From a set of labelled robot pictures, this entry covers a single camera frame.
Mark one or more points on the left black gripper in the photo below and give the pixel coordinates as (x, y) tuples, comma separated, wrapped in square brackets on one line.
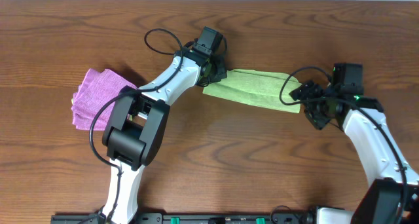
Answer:
[(217, 71)]

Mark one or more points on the folded purple cloth stack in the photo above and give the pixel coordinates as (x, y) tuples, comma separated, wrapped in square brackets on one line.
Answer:
[(96, 89)]

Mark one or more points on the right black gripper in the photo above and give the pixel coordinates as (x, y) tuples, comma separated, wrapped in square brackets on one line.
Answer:
[(308, 90)]

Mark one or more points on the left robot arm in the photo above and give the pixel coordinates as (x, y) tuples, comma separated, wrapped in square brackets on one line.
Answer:
[(135, 129)]

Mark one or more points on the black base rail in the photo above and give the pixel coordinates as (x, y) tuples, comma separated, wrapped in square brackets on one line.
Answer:
[(280, 218)]

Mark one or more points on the light green microfibre cloth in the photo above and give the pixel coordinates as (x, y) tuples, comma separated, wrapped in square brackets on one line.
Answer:
[(256, 88)]

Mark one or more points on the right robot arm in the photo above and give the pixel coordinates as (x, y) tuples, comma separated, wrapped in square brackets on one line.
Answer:
[(392, 196)]

